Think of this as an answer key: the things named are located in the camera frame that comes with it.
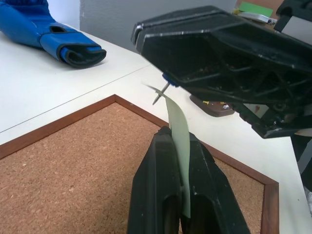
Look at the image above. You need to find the black background equipment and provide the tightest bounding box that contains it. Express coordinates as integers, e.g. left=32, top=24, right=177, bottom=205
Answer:
left=273, top=0, right=312, bottom=33

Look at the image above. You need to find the green paper sheet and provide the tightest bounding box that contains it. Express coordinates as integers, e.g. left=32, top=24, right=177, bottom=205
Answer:
left=239, top=1, right=273, bottom=16

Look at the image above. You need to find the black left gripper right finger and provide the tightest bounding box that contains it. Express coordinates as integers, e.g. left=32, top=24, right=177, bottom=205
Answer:
left=180, top=133, right=251, bottom=234

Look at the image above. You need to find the light green paper note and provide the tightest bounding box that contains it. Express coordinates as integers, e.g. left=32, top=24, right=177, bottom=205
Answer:
left=142, top=83, right=192, bottom=219

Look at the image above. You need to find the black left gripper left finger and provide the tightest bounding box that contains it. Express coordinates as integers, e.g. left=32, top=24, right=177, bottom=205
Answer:
left=126, top=126, right=182, bottom=234

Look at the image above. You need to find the blue push pin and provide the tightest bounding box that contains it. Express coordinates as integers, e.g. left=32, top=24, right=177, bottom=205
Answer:
left=152, top=72, right=180, bottom=106

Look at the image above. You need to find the brown pin tray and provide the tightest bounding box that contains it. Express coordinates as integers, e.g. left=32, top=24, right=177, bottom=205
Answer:
left=189, top=94, right=236, bottom=118

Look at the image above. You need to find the cork board with wooden frame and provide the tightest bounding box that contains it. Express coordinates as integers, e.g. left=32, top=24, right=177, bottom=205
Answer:
left=0, top=94, right=280, bottom=234

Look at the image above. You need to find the blue boxing glove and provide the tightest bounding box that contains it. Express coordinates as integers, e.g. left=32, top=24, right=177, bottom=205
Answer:
left=0, top=0, right=108, bottom=69

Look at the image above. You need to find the silver flat object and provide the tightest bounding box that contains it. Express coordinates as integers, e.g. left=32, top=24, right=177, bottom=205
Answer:
left=236, top=11, right=271, bottom=24

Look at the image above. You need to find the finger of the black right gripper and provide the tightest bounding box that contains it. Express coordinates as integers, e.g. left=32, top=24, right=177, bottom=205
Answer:
left=131, top=5, right=245, bottom=47
left=136, top=20, right=312, bottom=108

